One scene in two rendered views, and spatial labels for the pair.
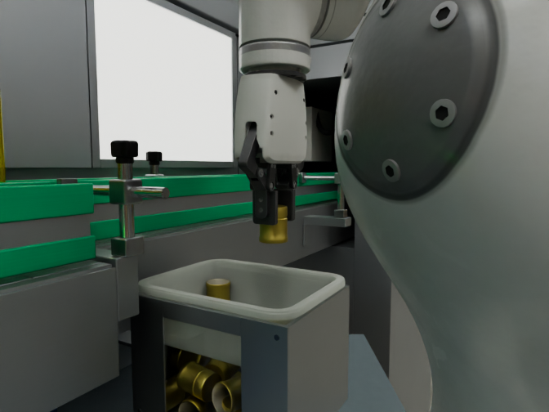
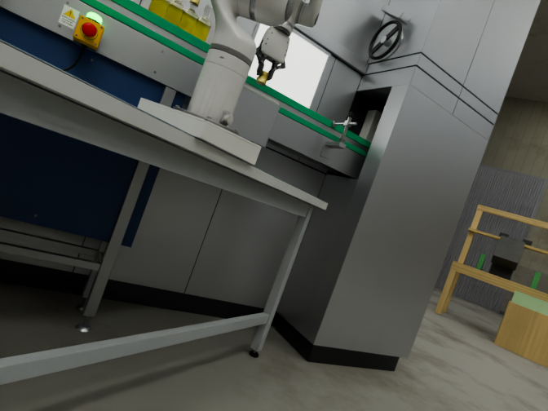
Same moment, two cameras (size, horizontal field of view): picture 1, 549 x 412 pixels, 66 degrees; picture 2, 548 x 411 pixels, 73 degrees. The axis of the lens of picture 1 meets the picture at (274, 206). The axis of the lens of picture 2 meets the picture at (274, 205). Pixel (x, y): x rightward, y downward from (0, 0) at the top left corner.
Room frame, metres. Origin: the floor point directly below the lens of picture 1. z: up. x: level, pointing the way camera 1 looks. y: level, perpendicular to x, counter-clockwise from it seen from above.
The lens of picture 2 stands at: (-0.57, -0.85, 0.67)
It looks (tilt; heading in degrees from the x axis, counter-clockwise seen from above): 0 degrees down; 30
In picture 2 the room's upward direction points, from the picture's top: 20 degrees clockwise
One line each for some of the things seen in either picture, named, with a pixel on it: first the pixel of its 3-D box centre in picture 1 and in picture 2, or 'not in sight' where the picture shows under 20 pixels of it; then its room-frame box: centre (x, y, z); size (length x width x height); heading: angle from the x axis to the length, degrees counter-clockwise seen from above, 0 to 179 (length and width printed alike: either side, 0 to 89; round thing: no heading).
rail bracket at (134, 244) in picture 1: (111, 197); not in sight; (0.47, 0.18, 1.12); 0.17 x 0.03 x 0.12; 60
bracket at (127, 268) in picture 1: (102, 280); not in sight; (0.48, 0.20, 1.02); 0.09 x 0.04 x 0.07; 60
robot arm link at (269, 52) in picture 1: (275, 64); (281, 28); (0.51, 0.00, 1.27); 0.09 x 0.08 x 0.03; 149
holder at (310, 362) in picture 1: (225, 343); (237, 118); (0.53, 0.06, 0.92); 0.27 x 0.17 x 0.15; 60
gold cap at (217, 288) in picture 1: (218, 296); not in sight; (0.61, 0.08, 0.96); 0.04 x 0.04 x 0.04
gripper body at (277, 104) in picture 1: (274, 116); (275, 44); (0.51, 0.00, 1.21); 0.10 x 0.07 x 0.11; 149
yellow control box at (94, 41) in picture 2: not in sight; (88, 34); (0.07, 0.34, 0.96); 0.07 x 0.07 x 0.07; 60
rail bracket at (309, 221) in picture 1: (331, 201); (340, 135); (1.02, -0.14, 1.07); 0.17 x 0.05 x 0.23; 60
